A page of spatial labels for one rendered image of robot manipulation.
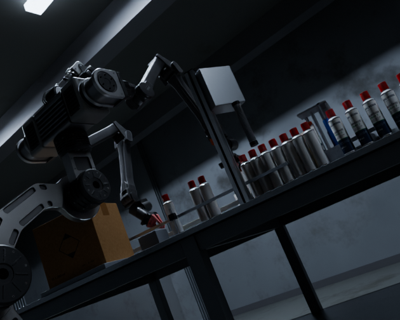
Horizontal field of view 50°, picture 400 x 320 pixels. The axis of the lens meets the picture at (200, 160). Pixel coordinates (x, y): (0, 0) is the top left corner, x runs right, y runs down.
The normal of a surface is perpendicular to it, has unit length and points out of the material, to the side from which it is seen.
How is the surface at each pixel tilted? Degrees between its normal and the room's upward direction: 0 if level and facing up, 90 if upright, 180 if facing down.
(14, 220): 90
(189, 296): 90
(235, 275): 90
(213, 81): 90
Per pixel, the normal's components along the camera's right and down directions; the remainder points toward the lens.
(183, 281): -0.58, 0.03
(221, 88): 0.43, -0.40
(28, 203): 0.72, -0.44
